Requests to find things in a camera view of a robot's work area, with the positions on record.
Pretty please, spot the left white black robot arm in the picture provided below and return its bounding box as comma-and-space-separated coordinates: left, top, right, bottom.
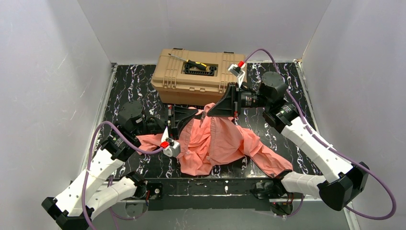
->
42, 101, 198, 230

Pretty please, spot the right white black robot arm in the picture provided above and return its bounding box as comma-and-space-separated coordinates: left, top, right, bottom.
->
207, 72, 368, 211

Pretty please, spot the black toolbox handle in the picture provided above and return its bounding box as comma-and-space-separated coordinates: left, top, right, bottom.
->
182, 63, 218, 77

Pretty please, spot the pink jacket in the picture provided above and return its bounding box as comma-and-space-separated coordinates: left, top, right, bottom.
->
136, 102, 293, 179

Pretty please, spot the tan plastic toolbox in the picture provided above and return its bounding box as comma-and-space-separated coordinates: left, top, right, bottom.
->
151, 48, 245, 106

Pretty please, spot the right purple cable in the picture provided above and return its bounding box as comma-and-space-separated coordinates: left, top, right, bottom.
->
243, 48, 397, 221

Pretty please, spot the purple cable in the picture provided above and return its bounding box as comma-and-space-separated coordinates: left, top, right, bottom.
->
81, 121, 166, 230
243, 48, 397, 221

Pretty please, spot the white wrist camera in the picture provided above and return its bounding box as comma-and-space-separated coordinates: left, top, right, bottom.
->
228, 61, 246, 87
160, 127, 181, 158

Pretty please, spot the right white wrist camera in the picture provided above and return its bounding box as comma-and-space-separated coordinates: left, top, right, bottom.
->
228, 61, 246, 87

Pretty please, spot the black yellow screwdriver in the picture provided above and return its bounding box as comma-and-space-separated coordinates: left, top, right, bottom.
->
169, 53, 208, 71

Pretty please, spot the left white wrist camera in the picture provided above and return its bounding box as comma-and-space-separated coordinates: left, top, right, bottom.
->
160, 127, 181, 158

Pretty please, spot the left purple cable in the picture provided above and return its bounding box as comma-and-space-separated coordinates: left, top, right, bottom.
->
81, 121, 166, 230

